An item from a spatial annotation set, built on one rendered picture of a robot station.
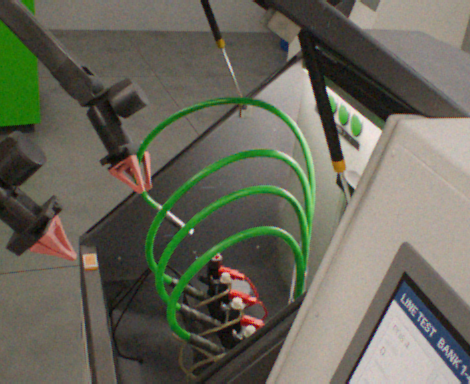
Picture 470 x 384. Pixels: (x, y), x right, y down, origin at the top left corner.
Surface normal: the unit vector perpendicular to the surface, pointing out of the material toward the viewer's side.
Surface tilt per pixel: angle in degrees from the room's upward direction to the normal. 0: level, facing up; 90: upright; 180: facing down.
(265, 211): 90
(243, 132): 90
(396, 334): 76
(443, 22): 90
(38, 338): 0
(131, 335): 0
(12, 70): 90
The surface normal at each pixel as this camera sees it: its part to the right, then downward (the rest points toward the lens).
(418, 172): -0.91, -0.16
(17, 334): 0.10, -0.88
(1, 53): 0.45, 0.46
